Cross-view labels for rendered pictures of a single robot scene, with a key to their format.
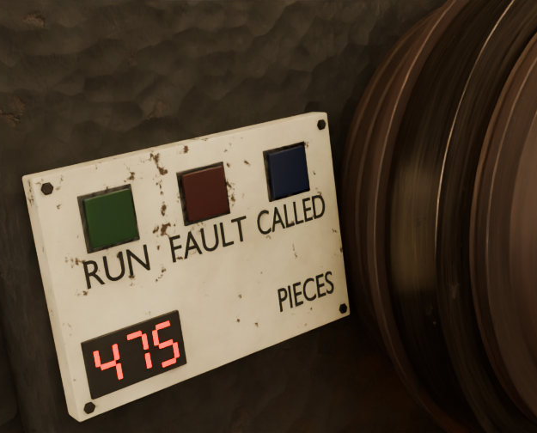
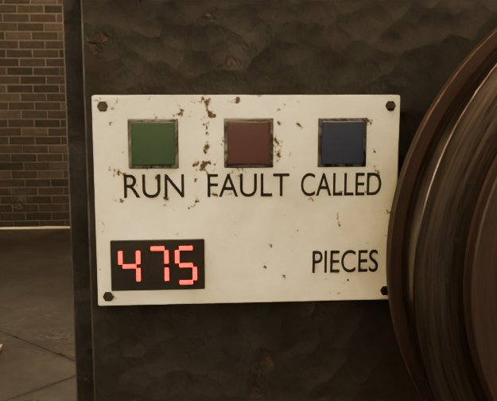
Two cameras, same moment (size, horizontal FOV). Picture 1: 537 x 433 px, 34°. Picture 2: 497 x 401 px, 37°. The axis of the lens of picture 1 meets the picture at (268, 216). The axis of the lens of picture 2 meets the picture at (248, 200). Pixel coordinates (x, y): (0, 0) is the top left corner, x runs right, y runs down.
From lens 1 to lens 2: 0.30 m
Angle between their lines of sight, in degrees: 30
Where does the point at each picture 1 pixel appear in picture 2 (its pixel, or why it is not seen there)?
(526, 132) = not seen: outside the picture
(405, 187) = (425, 173)
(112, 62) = (192, 15)
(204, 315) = (230, 252)
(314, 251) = (360, 226)
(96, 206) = (141, 130)
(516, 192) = not seen: outside the picture
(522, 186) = not seen: outside the picture
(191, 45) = (270, 12)
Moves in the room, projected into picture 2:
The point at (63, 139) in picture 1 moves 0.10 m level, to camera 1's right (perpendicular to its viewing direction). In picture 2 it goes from (135, 72) to (236, 71)
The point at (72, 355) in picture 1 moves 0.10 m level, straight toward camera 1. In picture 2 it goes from (101, 248) to (37, 277)
